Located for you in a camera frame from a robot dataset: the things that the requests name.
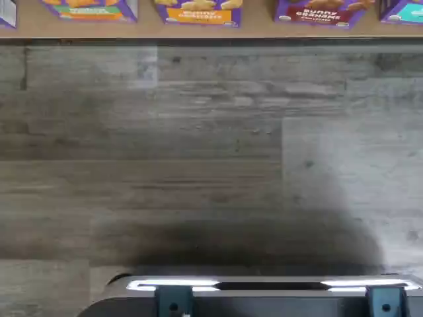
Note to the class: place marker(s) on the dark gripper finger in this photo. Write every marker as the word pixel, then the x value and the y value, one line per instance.
pixel 173 302
pixel 386 302

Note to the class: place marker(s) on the purple box brown label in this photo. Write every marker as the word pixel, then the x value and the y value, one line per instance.
pixel 317 14

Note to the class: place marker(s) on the wooden shelf board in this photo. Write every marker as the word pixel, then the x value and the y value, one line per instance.
pixel 254 32

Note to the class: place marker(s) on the purple box orange label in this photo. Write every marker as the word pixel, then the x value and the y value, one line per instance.
pixel 198 14

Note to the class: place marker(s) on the purple box green label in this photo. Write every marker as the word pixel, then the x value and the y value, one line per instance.
pixel 89 11

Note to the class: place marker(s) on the purple box violet label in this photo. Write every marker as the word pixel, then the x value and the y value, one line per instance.
pixel 8 13

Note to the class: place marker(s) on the black metal shelf frame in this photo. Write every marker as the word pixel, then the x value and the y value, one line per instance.
pixel 211 42

